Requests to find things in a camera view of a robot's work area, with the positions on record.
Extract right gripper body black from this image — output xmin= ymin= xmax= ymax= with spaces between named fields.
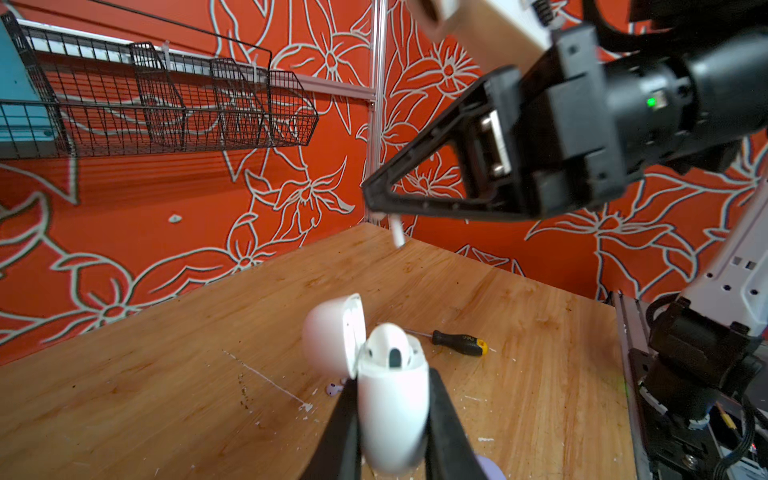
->
xmin=479 ymin=25 xmax=684 ymax=219

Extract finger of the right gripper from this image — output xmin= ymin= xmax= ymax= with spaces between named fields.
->
xmin=362 ymin=66 xmax=526 ymax=222

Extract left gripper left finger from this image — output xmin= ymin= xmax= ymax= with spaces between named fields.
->
xmin=300 ymin=380 xmax=362 ymax=480

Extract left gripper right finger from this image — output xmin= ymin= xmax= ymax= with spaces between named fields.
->
xmin=424 ymin=368 xmax=487 ymax=480

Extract white earbuds charging case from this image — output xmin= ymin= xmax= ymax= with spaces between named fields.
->
xmin=302 ymin=294 xmax=430 ymax=475

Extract white earbud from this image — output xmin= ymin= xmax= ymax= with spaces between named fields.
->
xmin=363 ymin=323 xmax=413 ymax=369
xmin=388 ymin=214 xmax=406 ymax=249

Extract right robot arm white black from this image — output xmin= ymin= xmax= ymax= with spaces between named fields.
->
xmin=363 ymin=1 xmax=767 ymax=479

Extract purple round case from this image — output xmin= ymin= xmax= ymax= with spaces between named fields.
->
xmin=476 ymin=455 xmax=507 ymax=480

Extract yellow black screwdriver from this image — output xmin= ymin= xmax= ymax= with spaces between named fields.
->
xmin=406 ymin=329 xmax=489 ymax=357

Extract light blue box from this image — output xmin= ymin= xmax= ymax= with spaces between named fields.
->
xmin=1 ymin=26 xmax=55 ymax=156

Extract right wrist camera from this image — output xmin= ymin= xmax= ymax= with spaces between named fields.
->
xmin=407 ymin=0 xmax=552 ymax=73

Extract black wire basket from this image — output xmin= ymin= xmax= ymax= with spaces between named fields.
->
xmin=1 ymin=12 xmax=319 ymax=160

